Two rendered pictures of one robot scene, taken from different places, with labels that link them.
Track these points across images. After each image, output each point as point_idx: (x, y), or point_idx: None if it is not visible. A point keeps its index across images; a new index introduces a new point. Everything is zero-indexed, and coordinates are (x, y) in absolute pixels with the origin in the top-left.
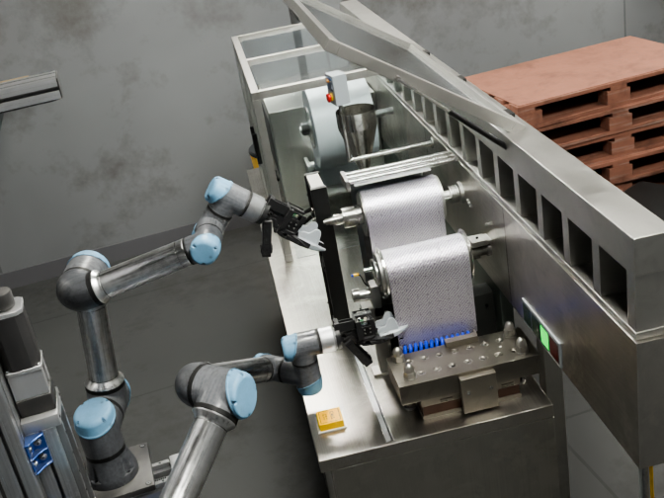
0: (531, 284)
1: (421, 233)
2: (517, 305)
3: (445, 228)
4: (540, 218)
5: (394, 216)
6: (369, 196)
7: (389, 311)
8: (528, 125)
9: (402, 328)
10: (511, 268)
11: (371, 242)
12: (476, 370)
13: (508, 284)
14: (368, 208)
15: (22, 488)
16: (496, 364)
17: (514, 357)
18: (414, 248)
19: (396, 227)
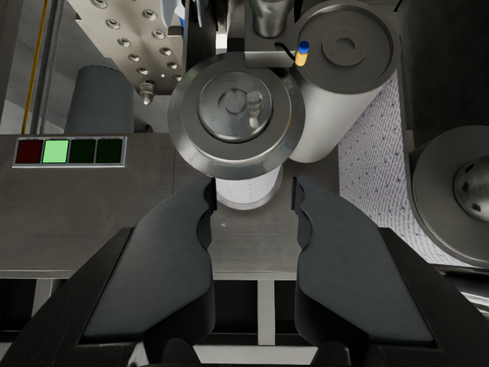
0: (91, 199)
1: (352, 163)
2: (153, 142)
3: (339, 174)
4: (37, 305)
5: (374, 203)
6: (443, 258)
7: (199, 25)
8: None
9: (175, 11)
10: (160, 188)
11: (403, 129)
12: (102, 45)
13: (180, 158)
14: (418, 231)
15: None
16: (117, 65)
17: (134, 80)
18: (227, 186)
19: (372, 175)
